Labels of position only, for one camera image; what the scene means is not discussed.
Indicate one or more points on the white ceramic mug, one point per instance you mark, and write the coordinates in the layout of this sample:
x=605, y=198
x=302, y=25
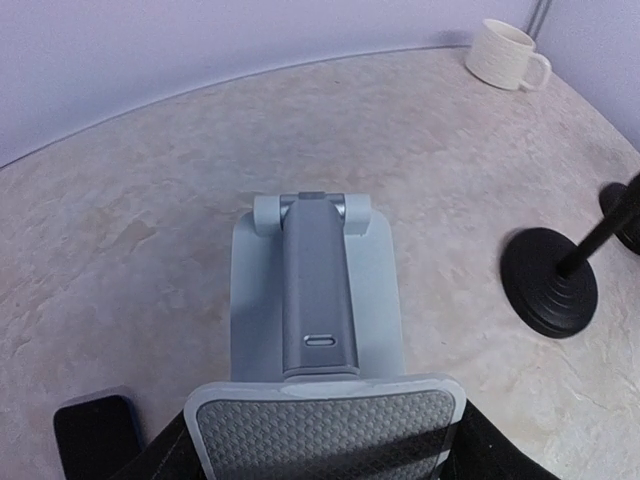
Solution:
x=505, y=57

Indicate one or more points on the grey folding phone stand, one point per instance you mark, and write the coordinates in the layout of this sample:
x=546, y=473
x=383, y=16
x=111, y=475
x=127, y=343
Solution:
x=318, y=387

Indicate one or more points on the right aluminium frame post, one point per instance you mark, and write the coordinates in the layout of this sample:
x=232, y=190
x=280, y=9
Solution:
x=537, y=17

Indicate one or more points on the tall black phone stand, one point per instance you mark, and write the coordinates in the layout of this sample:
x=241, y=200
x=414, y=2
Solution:
x=548, y=279

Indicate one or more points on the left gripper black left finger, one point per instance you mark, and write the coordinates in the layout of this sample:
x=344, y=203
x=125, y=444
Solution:
x=170, y=456

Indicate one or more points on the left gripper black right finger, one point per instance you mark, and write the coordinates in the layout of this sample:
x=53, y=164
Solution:
x=481, y=451

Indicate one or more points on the blue phone black screen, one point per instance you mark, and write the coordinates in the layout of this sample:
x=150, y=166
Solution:
x=96, y=438

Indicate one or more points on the short bent black phone stand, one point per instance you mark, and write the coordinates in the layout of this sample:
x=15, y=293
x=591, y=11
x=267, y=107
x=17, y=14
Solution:
x=609, y=198

